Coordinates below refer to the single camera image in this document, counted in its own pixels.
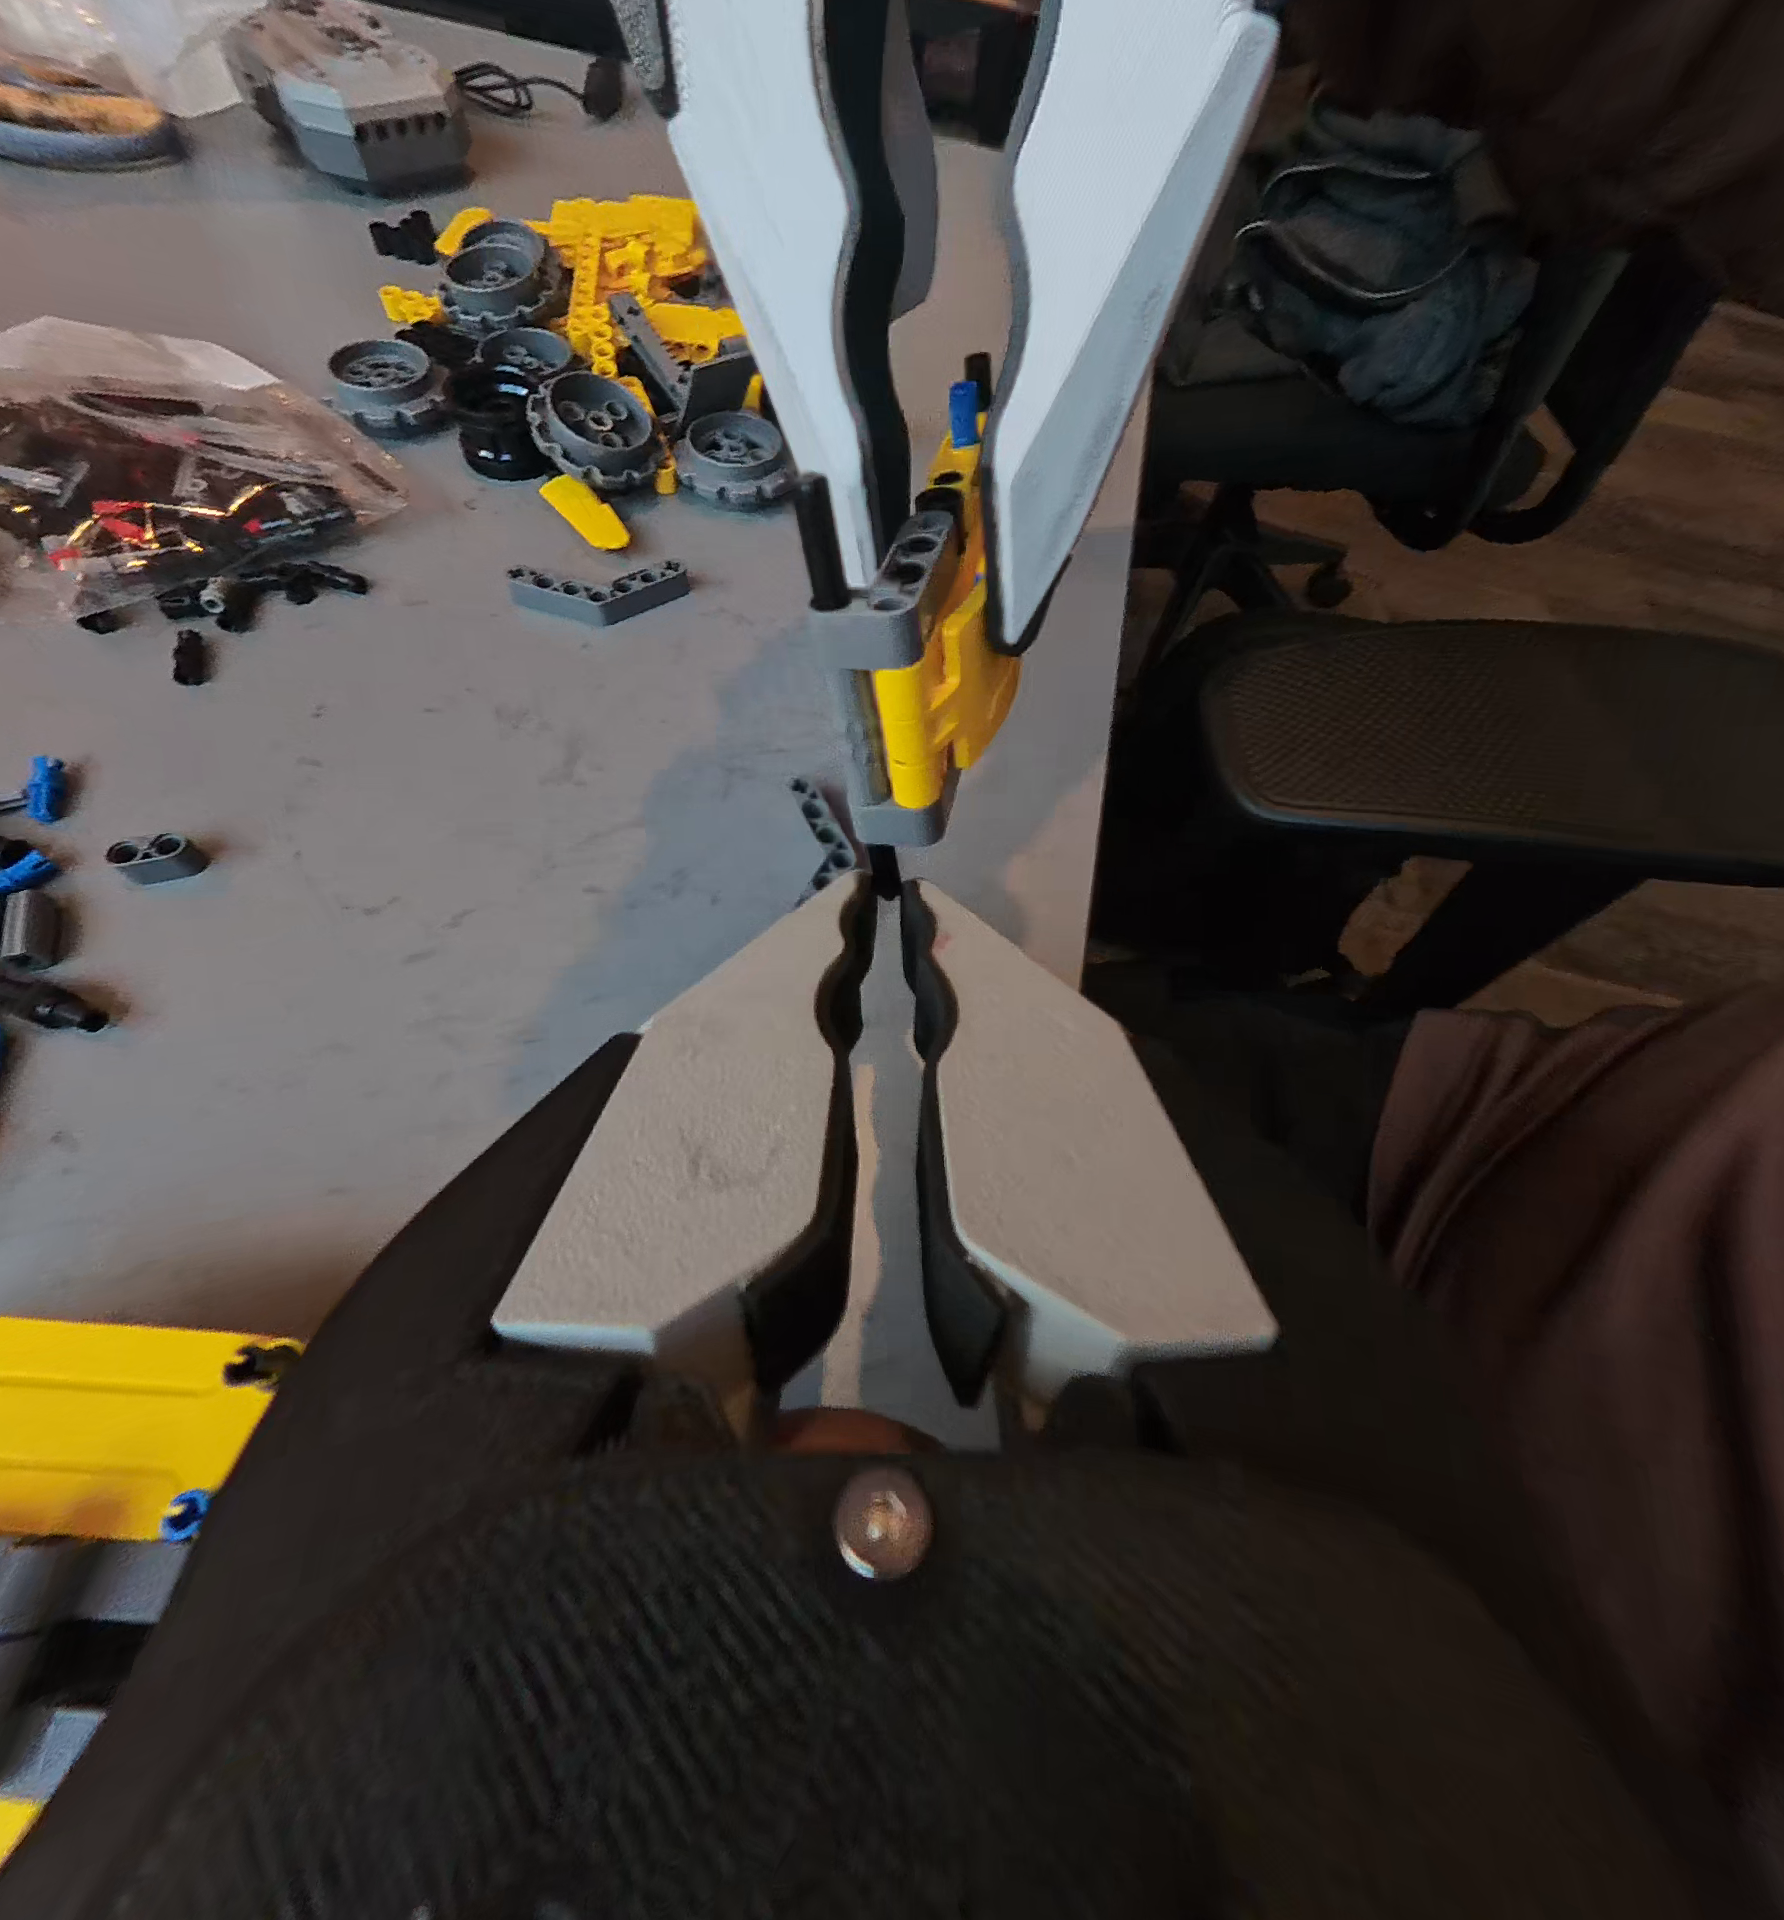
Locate pile of small connector parts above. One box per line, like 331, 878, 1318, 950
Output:
0, 779, 113, 1217

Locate grey angled beam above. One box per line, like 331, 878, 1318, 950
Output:
787, 775, 860, 887

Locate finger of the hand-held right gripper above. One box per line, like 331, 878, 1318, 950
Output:
978, 0, 1287, 659
663, 0, 941, 584

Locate yellow curved panel piece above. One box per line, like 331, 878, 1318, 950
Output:
539, 475, 633, 554

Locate grey desk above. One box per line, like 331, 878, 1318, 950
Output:
0, 0, 1146, 1359

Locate small yellow grey brick assembly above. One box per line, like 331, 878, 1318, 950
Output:
792, 352, 1024, 902

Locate clear bag of rubber tracks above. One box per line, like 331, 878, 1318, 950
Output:
0, 0, 256, 170

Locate yellow black brick chassis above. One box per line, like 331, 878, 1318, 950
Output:
0, 1312, 304, 1920

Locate black motor cable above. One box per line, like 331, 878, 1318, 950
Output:
447, 58, 634, 126

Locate pile of wheels and yellow parts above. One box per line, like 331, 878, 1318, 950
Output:
327, 196, 807, 517

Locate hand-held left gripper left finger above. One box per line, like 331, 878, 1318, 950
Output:
490, 878, 882, 1398

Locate grey L-shaped beam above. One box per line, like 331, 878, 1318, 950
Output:
507, 558, 693, 629

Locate clear bag of dark parts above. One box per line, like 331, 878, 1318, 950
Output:
0, 318, 411, 624

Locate black mesh office chair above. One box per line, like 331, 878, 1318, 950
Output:
1094, 615, 1784, 1036

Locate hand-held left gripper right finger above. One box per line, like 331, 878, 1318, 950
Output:
896, 878, 1280, 1413

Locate grey toy motor unit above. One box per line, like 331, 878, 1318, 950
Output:
223, 0, 476, 199

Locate cluster of scattered black pins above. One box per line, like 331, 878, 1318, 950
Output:
73, 560, 372, 636

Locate dark blue jacket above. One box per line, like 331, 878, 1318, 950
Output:
1233, 104, 1541, 433

